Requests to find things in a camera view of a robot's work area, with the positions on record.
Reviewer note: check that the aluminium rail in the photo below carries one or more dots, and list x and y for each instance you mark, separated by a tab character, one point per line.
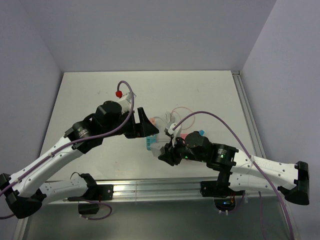
248	115
143	190

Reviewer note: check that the front aluminium rail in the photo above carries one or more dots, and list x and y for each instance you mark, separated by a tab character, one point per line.
143	190

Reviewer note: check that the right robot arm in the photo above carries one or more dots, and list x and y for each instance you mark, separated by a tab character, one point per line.
238	172

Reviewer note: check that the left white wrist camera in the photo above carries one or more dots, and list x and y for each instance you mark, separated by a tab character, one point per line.
125	98

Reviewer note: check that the white wall charger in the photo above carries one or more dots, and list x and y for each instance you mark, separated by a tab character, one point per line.
157	149

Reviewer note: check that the right side aluminium rail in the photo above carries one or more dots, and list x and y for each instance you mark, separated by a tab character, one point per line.
248	115

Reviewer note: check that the orange charger plug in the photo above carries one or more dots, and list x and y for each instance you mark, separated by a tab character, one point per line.
153	121

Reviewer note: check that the teal power strip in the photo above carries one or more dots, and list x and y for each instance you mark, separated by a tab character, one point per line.
150	140

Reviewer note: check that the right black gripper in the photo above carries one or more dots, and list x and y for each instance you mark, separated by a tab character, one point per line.
170	155

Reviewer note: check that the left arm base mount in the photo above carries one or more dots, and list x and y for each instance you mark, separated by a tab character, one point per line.
89	206

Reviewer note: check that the pink triangular power strip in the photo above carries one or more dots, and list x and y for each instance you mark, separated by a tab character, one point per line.
184	135

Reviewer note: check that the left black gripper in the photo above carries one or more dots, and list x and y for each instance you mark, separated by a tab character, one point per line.
144	128

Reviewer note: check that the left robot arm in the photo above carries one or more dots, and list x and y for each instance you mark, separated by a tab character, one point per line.
27	190

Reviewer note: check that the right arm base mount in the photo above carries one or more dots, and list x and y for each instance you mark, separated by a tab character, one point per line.
226	200

